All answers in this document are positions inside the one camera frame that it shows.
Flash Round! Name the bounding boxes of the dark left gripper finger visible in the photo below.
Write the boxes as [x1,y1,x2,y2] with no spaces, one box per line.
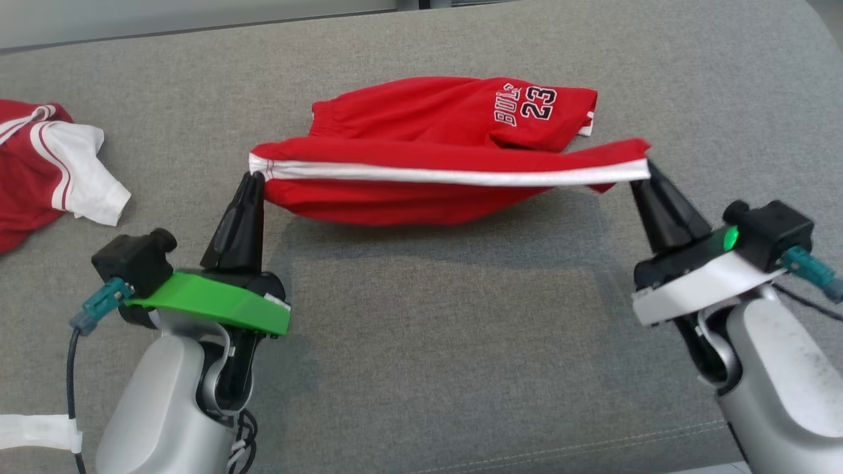
[201,172,256,273]
[240,174,266,275]

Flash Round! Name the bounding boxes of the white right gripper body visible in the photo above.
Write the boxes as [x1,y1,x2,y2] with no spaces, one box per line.
[631,224,789,328]

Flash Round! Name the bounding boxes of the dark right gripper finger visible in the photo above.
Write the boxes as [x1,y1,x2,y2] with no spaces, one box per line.
[648,161,713,249]
[629,175,687,254]

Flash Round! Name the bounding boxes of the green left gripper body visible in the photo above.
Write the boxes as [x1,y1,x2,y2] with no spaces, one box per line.
[122,267,292,338]

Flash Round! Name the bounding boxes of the red shorts with white stripe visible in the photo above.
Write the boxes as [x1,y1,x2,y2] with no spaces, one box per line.
[249,76,653,228]

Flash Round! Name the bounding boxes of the red jersey with white sleeves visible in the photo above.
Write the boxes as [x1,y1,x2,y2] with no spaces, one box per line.
[0,100,132,255]

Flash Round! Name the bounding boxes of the grey fabric sofa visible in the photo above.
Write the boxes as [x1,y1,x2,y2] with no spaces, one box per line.
[0,0,843,474]

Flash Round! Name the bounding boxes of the right cable with teal plug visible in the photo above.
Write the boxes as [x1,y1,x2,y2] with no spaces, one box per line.
[771,246,843,323]

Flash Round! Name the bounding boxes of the cable with teal plug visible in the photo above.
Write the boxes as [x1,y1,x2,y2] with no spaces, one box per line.
[66,276,134,474]
[771,246,843,323]

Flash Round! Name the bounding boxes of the left cable with teal plug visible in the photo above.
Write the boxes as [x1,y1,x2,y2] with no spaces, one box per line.
[66,276,134,474]

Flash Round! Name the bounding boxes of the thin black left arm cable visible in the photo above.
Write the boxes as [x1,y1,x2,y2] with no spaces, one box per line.
[226,408,259,474]

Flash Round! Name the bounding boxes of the white strap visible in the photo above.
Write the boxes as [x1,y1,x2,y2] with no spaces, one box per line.
[0,413,84,454]

